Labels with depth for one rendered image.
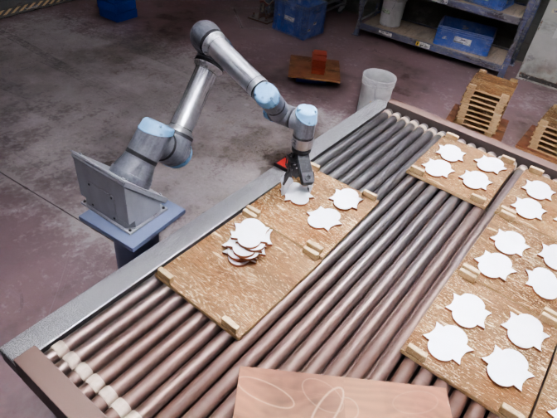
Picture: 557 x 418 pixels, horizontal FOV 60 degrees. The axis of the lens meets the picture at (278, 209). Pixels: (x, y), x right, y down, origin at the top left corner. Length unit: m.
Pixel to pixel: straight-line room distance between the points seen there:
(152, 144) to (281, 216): 0.51
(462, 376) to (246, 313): 0.62
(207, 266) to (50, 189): 2.09
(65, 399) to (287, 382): 0.53
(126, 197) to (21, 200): 1.84
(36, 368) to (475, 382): 1.14
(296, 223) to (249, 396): 0.74
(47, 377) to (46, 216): 2.02
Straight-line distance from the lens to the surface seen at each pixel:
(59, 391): 1.34
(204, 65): 1.89
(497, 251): 1.89
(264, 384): 1.20
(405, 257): 1.74
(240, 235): 1.54
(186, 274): 1.53
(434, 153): 2.31
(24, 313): 2.78
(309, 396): 1.20
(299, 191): 1.86
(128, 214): 1.72
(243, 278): 1.52
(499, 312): 1.68
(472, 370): 1.50
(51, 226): 3.20
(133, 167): 1.70
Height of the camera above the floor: 2.08
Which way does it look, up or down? 40 degrees down
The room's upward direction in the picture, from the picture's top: 7 degrees clockwise
